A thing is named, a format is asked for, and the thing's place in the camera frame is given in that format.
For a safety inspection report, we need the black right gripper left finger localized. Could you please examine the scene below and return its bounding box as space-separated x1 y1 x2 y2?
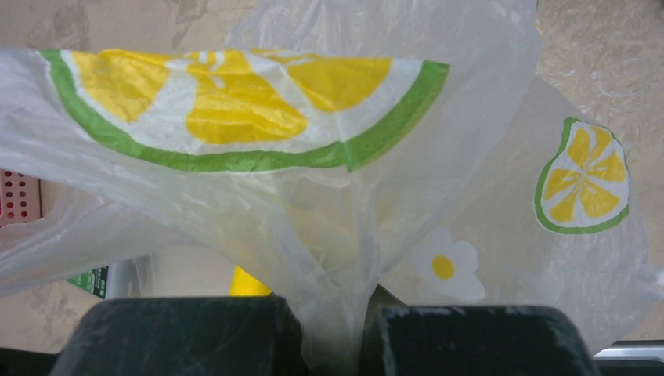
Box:
51 296 306 375

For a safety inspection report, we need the green circuit board case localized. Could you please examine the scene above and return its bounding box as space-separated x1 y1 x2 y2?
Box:
66 266 110 299

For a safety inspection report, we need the yellow fake fruit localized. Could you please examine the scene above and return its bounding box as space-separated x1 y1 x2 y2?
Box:
229 266 272 297

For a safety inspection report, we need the translucent printed plastic bag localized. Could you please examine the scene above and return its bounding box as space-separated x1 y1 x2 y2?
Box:
1 1 663 374

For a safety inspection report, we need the pink plastic basket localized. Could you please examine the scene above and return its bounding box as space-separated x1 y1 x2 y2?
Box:
1 169 42 227

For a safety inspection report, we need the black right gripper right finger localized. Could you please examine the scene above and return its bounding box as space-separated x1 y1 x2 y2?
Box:
360 286 601 375

